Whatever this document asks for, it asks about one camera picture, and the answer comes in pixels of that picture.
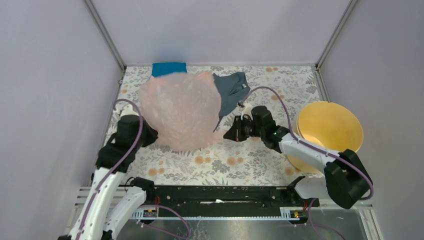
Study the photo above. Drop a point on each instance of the floral patterned table mat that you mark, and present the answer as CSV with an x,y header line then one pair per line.
x,y
284,90

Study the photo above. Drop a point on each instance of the pink plastic trash bag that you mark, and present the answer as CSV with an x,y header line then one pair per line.
x,y
183,108

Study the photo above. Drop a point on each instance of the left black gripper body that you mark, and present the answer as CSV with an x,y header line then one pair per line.
x,y
147,136

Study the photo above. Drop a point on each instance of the yellow round trash bin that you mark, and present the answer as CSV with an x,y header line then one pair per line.
x,y
329,125

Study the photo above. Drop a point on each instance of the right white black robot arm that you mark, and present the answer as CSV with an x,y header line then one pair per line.
x,y
345,180

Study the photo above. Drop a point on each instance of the grey crumpled shirt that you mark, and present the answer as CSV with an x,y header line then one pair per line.
x,y
232,89

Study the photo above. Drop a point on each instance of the right aluminium corner post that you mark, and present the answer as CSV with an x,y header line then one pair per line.
x,y
345,16

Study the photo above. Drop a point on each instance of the left aluminium corner post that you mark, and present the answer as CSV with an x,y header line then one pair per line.
x,y
104,33

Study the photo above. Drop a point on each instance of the perforated metal cable rail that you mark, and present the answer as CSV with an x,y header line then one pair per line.
x,y
216,213

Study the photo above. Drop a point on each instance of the folded blue cloth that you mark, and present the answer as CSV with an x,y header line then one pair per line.
x,y
165,68

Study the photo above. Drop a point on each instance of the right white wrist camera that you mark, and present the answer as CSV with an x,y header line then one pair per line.
x,y
246,110

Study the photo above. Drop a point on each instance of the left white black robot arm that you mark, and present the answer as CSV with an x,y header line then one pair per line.
x,y
97,221

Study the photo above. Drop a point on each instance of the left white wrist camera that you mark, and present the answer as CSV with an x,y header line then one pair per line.
x,y
126,110

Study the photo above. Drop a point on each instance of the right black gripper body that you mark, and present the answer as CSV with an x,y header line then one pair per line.
x,y
248,128

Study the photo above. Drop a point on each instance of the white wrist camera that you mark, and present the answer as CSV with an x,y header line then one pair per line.
x,y
126,110
246,110

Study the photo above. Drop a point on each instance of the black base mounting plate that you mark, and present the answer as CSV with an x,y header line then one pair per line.
x,y
208,197

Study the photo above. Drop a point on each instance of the aluminium corner post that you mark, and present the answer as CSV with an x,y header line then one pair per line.
x,y
345,16
104,33

